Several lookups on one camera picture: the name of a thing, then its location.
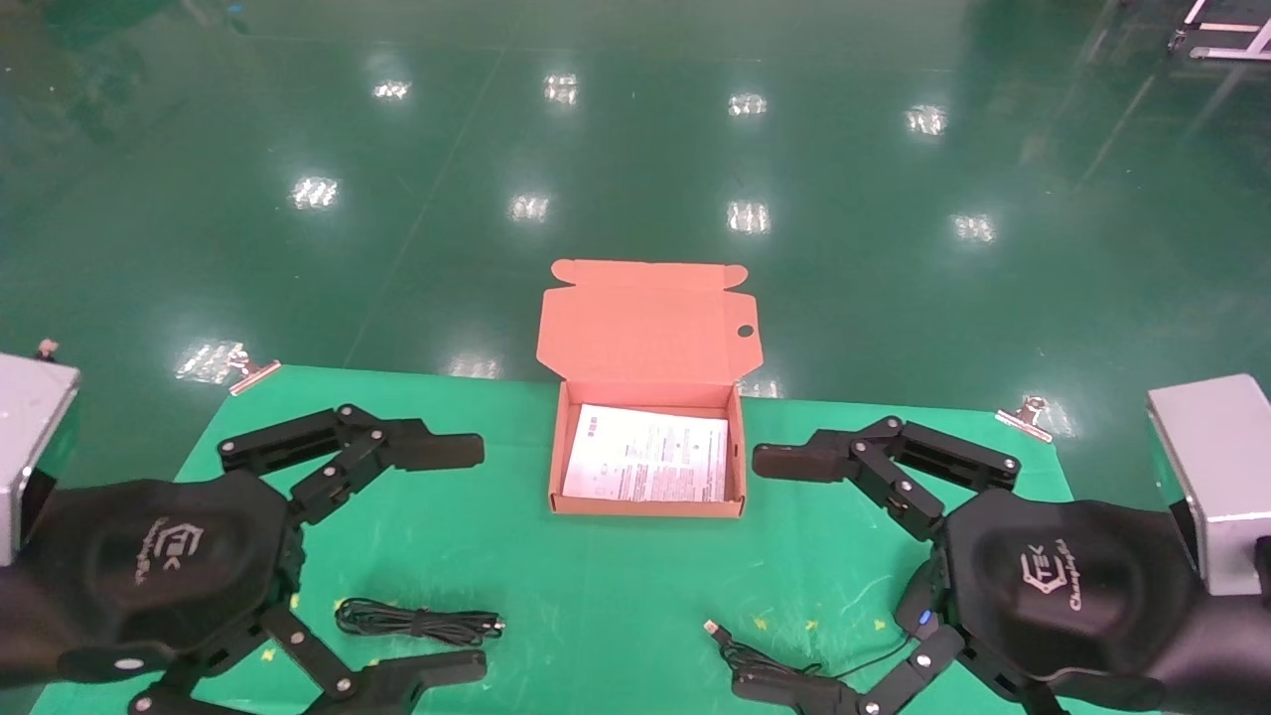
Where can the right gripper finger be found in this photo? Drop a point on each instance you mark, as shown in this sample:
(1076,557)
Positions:
(794,463)
(794,695)

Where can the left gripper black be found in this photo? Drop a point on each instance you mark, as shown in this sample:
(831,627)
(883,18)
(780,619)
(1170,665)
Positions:
(149,566)

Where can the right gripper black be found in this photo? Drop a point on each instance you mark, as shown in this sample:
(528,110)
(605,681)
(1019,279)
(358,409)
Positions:
(1072,586)

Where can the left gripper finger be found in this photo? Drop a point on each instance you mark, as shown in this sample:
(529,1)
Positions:
(427,675)
(437,450)

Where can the orange cardboard box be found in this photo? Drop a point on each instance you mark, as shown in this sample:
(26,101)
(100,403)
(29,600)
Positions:
(645,328)

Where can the white printed paper sheet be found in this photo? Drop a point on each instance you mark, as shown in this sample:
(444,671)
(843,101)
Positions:
(645,457)

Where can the rose gold binder clip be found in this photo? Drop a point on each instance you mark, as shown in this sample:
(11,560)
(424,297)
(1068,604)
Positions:
(1025,417)
(250,374)

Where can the green table cloth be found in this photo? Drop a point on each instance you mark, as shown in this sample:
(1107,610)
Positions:
(596,596)

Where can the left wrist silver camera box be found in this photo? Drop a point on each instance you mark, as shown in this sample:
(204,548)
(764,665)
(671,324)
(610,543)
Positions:
(30,437)

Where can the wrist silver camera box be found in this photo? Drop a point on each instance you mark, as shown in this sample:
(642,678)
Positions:
(1221,477)
(30,437)

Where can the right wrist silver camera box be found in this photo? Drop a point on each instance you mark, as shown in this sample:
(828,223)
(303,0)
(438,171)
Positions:
(1221,477)

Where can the white metal frame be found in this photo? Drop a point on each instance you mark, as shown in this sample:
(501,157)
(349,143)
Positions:
(1231,52)

